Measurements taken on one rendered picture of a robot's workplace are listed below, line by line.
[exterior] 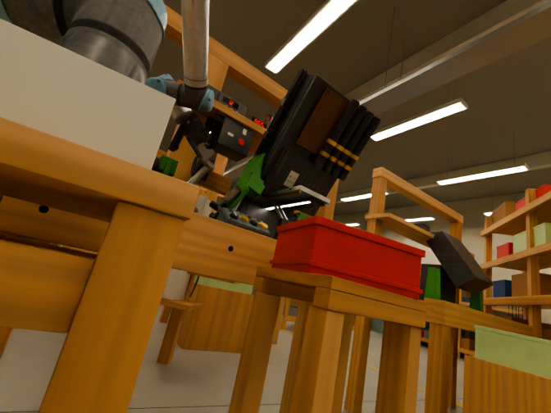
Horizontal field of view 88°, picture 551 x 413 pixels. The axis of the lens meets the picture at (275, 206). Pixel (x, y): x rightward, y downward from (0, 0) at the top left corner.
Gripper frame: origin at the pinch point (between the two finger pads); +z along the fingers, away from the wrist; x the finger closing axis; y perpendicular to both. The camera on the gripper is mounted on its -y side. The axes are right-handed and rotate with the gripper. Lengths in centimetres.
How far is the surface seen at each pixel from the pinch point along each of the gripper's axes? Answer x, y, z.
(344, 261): -64, 24, 29
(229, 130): 28.8, 14.1, -8.5
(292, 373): 17, -21, 126
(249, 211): 8.8, 5.1, 27.2
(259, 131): 35.9, 27.6, -1.1
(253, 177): -3.0, 14.4, 12.9
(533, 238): 120, 227, 220
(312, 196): -14.6, 30.8, 28.1
